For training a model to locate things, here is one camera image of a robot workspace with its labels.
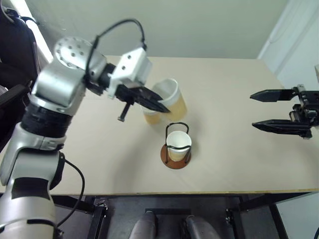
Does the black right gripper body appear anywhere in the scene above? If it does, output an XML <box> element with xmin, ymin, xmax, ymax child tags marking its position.
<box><xmin>289</xmin><ymin>84</ymin><xmax>319</xmax><ymax>140</ymax></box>

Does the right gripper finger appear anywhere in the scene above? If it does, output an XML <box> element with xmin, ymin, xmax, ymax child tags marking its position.
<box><xmin>251</xmin><ymin>119</ymin><xmax>312</xmax><ymax>136</ymax></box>
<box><xmin>250</xmin><ymin>89</ymin><xmax>294</xmax><ymax>103</ymax></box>

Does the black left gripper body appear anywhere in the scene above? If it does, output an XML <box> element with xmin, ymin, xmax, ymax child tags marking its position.
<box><xmin>115</xmin><ymin>84</ymin><xmax>152</xmax><ymax>122</ymax></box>

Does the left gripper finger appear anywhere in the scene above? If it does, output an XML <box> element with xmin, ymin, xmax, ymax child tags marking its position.
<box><xmin>134</xmin><ymin>95</ymin><xmax>172</xmax><ymax>115</ymax></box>
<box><xmin>140</xmin><ymin>87</ymin><xmax>165</xmax><ymax>102</ymax></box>

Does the white and tan paper cup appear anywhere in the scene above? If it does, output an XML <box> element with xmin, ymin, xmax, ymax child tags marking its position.
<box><xmin>166</xmin><ymin>131</ymin><xmax>192</xmax><ymax>162</ymax></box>
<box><xmin>151</xmin><ymin>78</ymin><xmax>188</xmax><ymax>123</ymax></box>
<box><xmin>142</xmin><ymin>104</ymin><xmax>162</xmax><ymax>125</ymax></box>

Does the dark rounded grey shape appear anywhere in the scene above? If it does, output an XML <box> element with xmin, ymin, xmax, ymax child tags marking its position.
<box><xmin>129</xmin><ymin>210</ymin><xmax>159</xmax><ymax>239</ymax></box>

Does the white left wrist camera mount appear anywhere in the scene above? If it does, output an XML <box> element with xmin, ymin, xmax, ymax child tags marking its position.
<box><xmin>107</xmin><ymin>47</ymin><xmax>153</xmax><ymax>100</ymax></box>

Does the wire cup holder, brown base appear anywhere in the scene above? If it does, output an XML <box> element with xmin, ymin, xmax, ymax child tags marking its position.
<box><xmin>160</xmin><ymin>122</ymin><xmax>193</xmax><ymax>170</ymax></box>

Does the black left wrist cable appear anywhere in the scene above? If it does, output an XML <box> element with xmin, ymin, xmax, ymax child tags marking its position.
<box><xmin>86</xmin><ymin>18</ymin><xmax>148</xmax><ymax>77</ymax></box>

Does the black metal table frame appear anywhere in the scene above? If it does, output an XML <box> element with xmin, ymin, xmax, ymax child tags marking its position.
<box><xmin>51</xmin><ymin>192</ymin><xmax>311</xmax><ymax>239</ymax></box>

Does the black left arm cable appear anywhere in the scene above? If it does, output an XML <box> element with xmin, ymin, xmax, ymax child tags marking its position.
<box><xmin>56</xmin><ymin>153</ymin><xmax>86</xmax><ymax>229</ymax></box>

